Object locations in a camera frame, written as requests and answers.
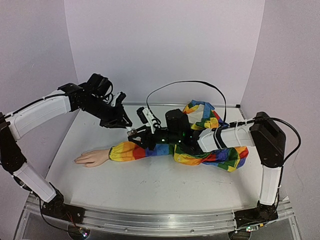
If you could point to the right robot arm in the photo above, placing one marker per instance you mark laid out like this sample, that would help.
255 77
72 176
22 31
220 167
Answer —
261 133

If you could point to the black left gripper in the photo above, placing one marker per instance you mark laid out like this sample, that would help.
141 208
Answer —
119 121

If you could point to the aluminium front rail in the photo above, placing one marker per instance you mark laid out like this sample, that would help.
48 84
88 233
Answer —
175 224

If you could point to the rainbow striped sleeve cloth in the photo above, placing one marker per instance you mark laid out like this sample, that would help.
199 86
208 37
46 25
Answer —
202 116

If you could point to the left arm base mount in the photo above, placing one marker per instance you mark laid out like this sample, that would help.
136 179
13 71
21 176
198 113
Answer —
58 209

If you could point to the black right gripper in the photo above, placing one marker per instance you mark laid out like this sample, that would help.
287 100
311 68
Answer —
145 137

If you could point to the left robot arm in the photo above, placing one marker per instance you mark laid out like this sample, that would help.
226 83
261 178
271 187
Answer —
27 134

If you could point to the clear glitter nail polish bottle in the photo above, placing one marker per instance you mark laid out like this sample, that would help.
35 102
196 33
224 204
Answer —
131 131

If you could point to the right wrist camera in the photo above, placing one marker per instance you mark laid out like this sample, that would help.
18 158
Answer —
148 118

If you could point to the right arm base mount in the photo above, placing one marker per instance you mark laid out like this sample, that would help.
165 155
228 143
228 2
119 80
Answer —
261 214

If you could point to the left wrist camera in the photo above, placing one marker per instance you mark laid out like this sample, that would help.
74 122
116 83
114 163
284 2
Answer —
117 99

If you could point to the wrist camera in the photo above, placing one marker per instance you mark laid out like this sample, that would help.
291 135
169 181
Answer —
117 99
148 118

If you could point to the mannequin hand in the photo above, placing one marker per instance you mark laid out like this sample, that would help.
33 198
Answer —
93 158

